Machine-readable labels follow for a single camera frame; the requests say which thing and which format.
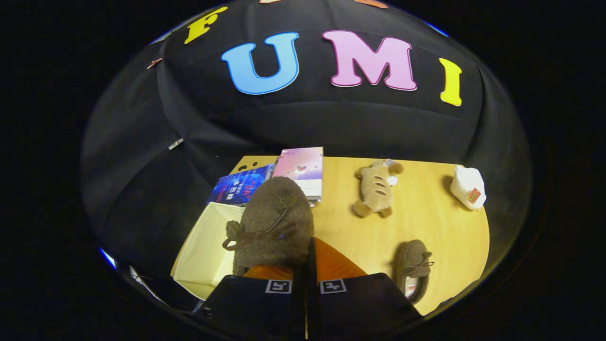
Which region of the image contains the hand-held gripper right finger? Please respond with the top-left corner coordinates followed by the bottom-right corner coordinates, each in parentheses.
top-left (308, 237), bottom-right (423, 341)

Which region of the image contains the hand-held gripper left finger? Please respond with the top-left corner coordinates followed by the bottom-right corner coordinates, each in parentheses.
top-left (194, 265), bottom-right (308, 341)

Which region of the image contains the brown fluffy shoe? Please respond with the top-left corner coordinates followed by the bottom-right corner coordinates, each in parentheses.
top-left (393, 239), bottom-right (435, 305)
top-left (223, 176), bottom-right (315, 278)

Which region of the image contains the green fabric storage box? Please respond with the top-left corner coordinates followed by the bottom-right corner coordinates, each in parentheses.
top-left (170, 201), bottom-right (247, 301)

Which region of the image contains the tan plush toy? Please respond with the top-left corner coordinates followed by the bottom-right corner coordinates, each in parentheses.
top-left (352, 159), bottom-right (404, 218)

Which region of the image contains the pink book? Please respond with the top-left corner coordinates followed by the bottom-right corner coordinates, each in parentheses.
top-left (272, 147), bottom-right (324, 202)

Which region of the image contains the blue book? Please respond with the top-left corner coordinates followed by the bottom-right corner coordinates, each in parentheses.
top-left (208, 163), bottom-right (276, 205)

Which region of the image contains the black backdrop cloth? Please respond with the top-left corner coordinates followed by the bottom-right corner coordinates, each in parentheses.
top-left (80, 0), bottom-right (533, 304)

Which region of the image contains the white plush toy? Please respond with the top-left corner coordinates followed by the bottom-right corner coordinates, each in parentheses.
top-left (450, 165), bottom-right (487, 210)

